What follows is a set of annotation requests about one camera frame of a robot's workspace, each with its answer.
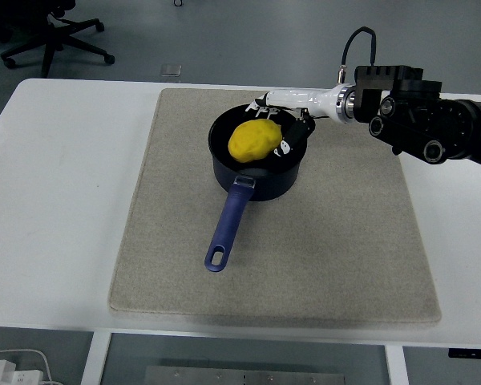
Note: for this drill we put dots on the yellow potato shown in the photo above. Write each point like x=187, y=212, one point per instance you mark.
x=254, y=140

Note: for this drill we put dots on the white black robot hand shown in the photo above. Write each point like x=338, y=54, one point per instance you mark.
x=304, y=100

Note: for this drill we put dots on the grey metal plate with screws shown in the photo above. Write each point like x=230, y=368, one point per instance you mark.
x=244, y=377

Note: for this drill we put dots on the silver floor socket plate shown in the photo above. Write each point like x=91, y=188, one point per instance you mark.
x=170, y=70

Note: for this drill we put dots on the white table leg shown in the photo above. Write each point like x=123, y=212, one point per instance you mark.
x=94, y=361
x=397, y=367

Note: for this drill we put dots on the black office chair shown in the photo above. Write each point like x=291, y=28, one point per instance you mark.
x=54, y=40

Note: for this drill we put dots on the beige grey table mat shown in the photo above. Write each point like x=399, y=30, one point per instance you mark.
x=304, y=260

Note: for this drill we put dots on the black table control panel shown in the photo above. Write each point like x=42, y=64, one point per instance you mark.
x=473, y=353

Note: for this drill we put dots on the white power strip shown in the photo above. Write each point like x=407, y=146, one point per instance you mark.
x=12, y=375

